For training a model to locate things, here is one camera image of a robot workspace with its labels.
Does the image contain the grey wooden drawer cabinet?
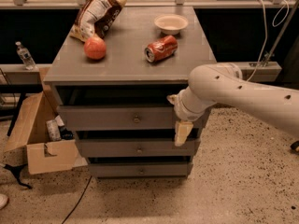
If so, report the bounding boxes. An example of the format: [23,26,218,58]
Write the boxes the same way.
[44,7,216,168]

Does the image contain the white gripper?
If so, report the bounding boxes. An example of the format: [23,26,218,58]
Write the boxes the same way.
[166,94,203,147]

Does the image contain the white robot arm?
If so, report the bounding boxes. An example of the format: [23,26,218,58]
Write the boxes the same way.
[168,63,299,147]

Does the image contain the black floor cable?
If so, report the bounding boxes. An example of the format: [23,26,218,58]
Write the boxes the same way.
[61,175,93,224]

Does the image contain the white shoe tip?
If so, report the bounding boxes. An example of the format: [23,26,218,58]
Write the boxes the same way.
[0,193,8,210]

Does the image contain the white cable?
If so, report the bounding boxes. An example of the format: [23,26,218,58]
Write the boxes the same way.
[246,0,291,82]

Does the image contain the black tripod leg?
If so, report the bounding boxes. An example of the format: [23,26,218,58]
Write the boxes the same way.
[1,164,32,189]

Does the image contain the grey metal stand pole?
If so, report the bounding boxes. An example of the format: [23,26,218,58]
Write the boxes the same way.
[260,0,299,66]

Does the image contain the clear plastic water bottle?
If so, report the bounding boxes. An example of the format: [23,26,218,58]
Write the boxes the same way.
[15,41,36,70]

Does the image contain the grey top drawer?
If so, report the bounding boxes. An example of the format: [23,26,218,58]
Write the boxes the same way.
[56,104,213,132]

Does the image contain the white can in box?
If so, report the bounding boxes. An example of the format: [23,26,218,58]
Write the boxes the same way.
[46,119,61,142]

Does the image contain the red soda can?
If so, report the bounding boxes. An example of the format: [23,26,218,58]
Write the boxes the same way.
[144,35,178,63]

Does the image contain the grey middle drawer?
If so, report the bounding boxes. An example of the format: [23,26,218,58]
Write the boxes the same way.
[76,139,200,158]

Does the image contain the brown white chip bag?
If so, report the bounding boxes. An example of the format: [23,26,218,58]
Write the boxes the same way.
[70,0,127,42]

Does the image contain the grey bottom drawer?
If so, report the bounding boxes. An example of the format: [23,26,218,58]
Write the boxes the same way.
[89,161,192,177]

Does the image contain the brown cardboard box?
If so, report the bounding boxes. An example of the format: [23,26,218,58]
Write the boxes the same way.
[3,66,80,175]

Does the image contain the white paper bowl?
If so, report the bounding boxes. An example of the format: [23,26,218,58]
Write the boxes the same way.
[154,14,189,35]

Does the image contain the grey drawer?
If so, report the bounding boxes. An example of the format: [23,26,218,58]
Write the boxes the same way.
[76,139,200,158]
[89,161,192,177]
[56,104,213,132]

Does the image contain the red apple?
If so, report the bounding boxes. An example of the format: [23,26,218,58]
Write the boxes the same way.
[84,37,107,60]

